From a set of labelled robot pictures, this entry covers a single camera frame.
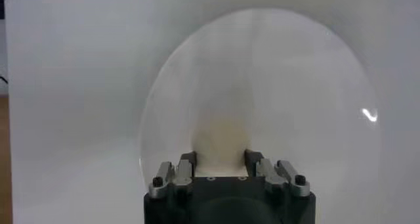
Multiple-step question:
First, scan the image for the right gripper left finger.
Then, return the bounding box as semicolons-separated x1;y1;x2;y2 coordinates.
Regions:
148;150;198;200

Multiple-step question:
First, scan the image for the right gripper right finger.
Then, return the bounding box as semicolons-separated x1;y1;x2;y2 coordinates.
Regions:
243;148;311;198

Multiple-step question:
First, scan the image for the white steamed baozi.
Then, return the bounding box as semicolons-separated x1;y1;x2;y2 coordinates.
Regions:
191;115;252;177

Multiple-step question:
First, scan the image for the round white plate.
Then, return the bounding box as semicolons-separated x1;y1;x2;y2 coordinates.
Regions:
138;7;382;213

